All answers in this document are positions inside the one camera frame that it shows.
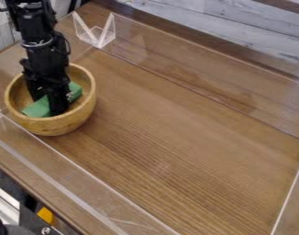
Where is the clear acrylic barrier wall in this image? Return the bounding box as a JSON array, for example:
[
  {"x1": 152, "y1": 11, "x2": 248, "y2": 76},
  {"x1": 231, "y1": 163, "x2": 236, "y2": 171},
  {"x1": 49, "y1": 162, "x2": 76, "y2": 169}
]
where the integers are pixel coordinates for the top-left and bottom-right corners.
[{"x1": 0, "y1": 17, "x2": 299, "y2": 235}]

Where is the brown wooden bowl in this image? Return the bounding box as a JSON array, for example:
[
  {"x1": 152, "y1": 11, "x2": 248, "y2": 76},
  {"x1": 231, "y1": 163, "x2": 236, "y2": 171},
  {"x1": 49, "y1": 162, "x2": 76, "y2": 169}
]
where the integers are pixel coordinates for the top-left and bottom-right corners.
[{"x1": 4, "y1": 63, "x2": 97, "y2": 136}]

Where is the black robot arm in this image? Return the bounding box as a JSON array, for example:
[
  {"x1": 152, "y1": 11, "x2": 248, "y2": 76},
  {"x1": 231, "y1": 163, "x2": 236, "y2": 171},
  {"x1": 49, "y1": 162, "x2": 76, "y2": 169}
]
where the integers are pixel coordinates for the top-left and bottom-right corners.
[{"x1": 0, "y1": 0, "x2": 71, "y2": 116}]

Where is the green rectangular block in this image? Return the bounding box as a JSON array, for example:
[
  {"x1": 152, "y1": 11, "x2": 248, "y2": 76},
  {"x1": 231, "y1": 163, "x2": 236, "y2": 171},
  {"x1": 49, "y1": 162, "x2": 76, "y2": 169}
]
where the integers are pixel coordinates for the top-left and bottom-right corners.
[{"x1": 21, "y1": 82, "x2": 83, "y2": 118}]

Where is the clear acrylic corner bracket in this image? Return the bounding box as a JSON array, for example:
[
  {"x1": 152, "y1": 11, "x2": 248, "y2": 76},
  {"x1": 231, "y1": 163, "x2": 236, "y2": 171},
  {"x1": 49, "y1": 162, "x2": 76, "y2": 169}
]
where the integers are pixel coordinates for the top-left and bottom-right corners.
[{"x1": 72, "y1": 12, "x2": 116, "y2": 49}]

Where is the yellow and black device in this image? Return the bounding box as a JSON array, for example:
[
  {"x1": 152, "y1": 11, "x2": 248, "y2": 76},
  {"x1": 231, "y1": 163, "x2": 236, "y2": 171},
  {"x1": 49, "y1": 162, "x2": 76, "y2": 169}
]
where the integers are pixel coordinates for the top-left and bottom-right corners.
[{"x1": 18, "y1": 195, "x2": 79, "y2": 235}]

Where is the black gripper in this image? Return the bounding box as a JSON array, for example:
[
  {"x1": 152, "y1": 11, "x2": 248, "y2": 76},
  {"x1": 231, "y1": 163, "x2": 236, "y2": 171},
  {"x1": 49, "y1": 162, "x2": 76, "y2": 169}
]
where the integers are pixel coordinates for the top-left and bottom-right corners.
[{"x1": 20, "y1": 36, "x2": 71, "y2": 116}]

